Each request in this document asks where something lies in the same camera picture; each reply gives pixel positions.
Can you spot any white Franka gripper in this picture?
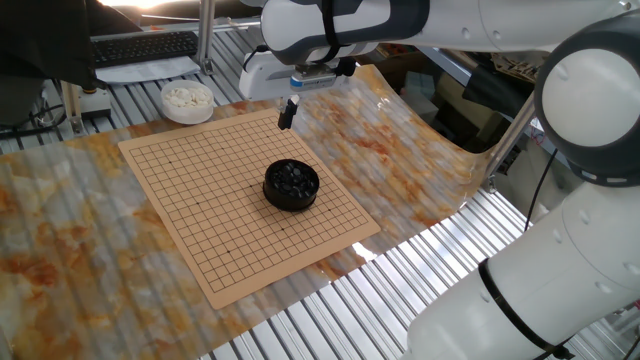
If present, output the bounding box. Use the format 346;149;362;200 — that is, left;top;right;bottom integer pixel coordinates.
238;49;351;131

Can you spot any tan Go board mat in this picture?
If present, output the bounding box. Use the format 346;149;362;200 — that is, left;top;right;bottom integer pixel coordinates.
118;108;382;310

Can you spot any black bowl of black stones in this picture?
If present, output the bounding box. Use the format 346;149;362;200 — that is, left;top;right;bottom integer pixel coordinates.
262;158;321;212

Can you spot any white bowl of white stones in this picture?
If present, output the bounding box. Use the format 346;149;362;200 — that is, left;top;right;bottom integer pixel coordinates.
159;79;216;125

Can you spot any white paper sheet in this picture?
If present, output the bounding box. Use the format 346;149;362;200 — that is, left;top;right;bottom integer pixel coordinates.
94;55;201;84

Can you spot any black computer keyboard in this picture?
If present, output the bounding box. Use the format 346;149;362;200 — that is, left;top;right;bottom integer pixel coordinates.
91;30;200;69

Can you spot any marble patterned glossy sheet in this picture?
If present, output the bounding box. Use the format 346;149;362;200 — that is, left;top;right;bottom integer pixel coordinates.
0;63;494;360

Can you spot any black fabric cover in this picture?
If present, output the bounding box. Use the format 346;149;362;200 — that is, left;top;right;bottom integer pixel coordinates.
0;0;144;91

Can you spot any silver blue wrist camera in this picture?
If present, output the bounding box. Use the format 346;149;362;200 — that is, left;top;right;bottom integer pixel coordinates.
289;69;337;90

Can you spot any black camera cable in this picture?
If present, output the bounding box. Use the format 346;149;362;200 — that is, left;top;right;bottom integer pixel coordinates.
242;44;271;72

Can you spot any aluminium frame post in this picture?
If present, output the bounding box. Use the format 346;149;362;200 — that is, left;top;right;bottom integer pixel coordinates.
482;94;536;194
195;0;216;76
60;79;112;136

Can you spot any thin black cable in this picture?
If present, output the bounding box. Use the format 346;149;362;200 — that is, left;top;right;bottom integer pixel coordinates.
523;148;559;232

